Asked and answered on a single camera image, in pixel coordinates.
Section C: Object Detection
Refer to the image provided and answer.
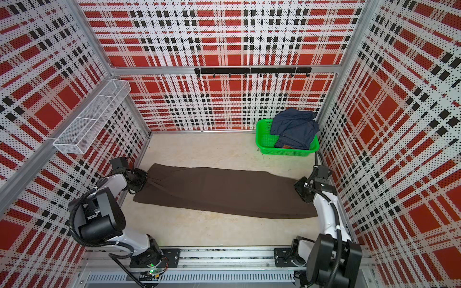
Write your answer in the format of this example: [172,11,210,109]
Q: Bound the brown trousers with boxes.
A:
[133,164,317,219]

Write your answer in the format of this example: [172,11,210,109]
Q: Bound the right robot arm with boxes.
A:
[291,151,363,288]

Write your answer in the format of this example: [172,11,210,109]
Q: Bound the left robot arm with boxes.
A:
[68,157,169,268]

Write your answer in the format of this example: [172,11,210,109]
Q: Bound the blue denim jeans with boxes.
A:
[270,109,319,150]

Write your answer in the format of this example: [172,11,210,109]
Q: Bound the green plastic basket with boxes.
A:
[256,119,320,157]

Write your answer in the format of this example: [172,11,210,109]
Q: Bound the white wire mesh shelf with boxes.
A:
[54,79,131,155]

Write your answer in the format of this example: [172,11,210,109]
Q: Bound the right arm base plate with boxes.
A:
[274,248,306,268]

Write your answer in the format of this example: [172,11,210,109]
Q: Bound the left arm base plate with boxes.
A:
[130,248,181,268]

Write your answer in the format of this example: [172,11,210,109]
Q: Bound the aluminium front rail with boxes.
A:
[79,246,376,271]

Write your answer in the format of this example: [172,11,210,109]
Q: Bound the black hook rail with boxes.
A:
[194,67,312,76]

